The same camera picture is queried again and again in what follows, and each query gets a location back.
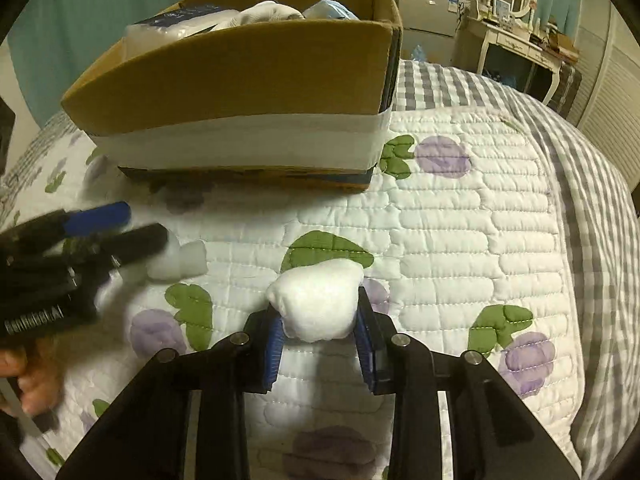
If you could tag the white louvered wardrobe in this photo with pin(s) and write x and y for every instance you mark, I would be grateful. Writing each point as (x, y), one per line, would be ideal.
(617, 105)

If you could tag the dark suitcase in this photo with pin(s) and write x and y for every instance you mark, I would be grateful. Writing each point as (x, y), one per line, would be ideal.
(570, 87)

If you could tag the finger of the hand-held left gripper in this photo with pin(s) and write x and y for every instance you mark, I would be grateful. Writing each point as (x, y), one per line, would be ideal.
(142, 242)
(97, 219)

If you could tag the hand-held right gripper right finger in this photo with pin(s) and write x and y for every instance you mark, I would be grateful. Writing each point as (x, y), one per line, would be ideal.
(365, 350)

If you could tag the white dressing table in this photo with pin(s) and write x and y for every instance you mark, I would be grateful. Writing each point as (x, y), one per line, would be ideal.
(505, 40)

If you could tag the grey checked bed sheet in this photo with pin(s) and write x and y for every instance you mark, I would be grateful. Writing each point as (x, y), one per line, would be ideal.
(600, 240)

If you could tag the blue plastic bag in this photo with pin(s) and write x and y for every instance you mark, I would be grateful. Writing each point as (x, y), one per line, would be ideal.
(418, 54)

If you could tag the small white cotton wad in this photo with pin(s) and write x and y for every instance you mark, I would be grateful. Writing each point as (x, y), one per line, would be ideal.
(182, 260)

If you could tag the small photo frame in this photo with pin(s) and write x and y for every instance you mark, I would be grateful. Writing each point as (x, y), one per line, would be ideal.
(502, 7)

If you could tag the person's left hand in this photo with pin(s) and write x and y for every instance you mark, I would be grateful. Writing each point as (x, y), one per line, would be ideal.
(35, 377)

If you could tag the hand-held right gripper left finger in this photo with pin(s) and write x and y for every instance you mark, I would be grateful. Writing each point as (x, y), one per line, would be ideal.
(274, 350)

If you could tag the light blue soft pack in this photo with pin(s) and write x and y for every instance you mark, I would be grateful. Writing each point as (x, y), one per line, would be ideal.
(327, 9)

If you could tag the white floral quilted mat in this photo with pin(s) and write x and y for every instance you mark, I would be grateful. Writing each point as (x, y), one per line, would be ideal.
(440, 260)

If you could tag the grey small fridge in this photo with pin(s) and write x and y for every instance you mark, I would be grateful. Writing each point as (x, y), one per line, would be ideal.
(425, 15)

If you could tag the dark blue tissue pack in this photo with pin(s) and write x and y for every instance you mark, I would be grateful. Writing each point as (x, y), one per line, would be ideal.
(170, 27)

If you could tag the brown cardboard box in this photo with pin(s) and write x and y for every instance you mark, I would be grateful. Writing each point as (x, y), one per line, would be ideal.
(240, 85)

